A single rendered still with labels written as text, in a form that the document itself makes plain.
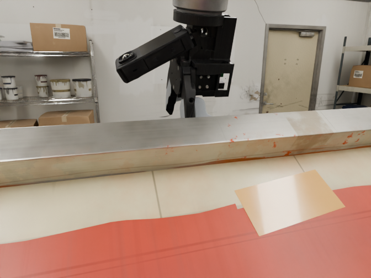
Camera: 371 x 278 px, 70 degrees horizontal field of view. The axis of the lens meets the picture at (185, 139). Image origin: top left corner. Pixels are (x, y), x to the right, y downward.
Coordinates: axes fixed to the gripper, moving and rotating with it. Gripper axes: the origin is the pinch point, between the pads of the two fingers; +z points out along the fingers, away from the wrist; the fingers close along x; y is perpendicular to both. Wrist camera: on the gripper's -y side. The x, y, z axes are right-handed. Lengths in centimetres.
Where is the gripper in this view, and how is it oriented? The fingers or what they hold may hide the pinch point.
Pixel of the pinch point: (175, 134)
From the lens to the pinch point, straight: 46.7
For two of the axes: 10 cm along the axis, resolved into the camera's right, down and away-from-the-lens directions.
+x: -2.6, -5.4, 8.0
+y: 9.6, -0.7, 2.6
